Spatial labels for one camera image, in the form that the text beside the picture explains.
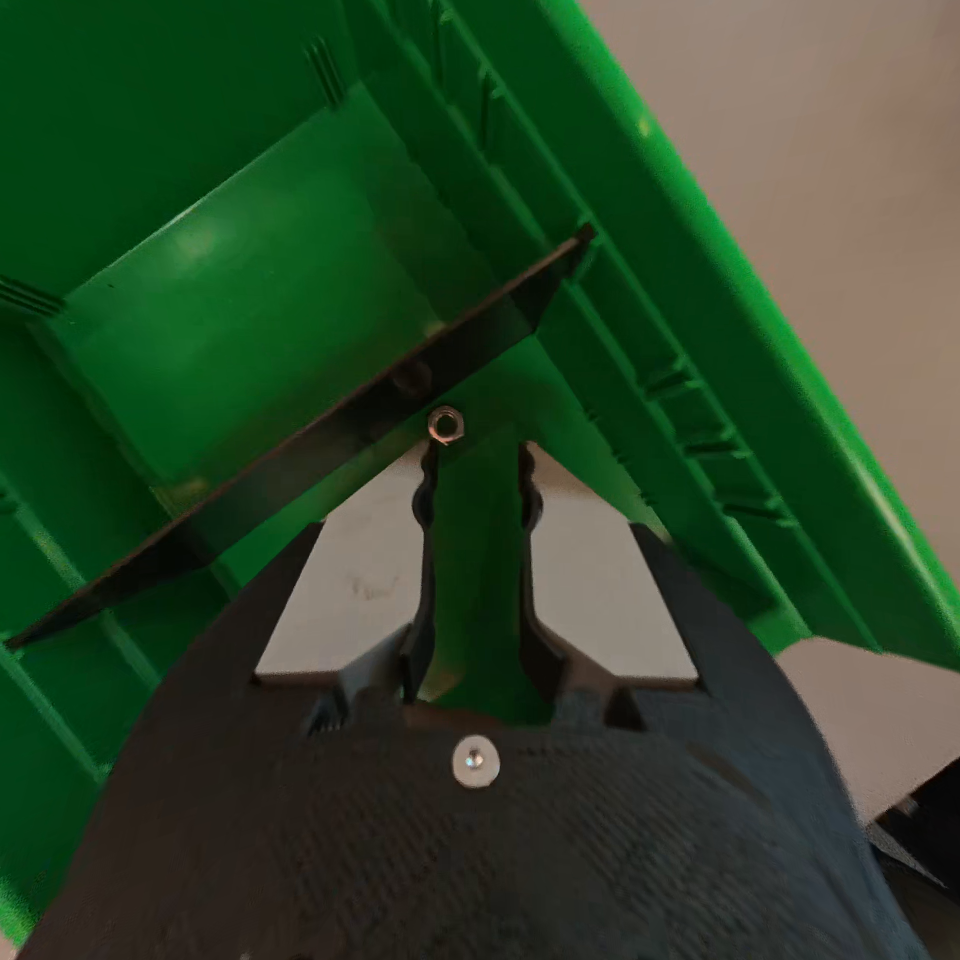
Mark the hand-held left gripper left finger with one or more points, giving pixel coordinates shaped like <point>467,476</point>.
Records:
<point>345,592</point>

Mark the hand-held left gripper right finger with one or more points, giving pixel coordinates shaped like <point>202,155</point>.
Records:
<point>600,592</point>

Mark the silver hex nut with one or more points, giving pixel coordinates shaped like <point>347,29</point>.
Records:
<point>435,416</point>

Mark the green plastic bin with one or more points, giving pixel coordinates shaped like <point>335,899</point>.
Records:
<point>225,225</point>

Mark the black bin divider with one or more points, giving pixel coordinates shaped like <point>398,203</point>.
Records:
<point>337,435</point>

